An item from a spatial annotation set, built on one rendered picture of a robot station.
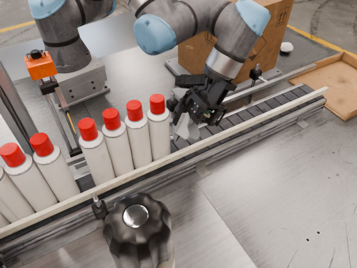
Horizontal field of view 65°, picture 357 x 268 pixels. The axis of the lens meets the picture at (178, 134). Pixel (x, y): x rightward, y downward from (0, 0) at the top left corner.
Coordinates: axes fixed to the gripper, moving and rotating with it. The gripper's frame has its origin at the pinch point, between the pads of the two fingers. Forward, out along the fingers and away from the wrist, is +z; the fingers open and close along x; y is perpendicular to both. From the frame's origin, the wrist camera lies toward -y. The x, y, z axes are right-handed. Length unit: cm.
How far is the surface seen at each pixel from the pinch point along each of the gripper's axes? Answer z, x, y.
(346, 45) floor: -48, 270, -100
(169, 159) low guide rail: 4.5, -2.8, 4.5
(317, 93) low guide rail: -22.5, 43.6, 4.6
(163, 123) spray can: -5.6, -9.0, 3.2
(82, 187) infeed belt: 17.9, -20.0, -0.6
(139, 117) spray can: -5.7, -14.7, 1.8
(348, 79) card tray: -29, 71, -1
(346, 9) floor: -86, 337, -160
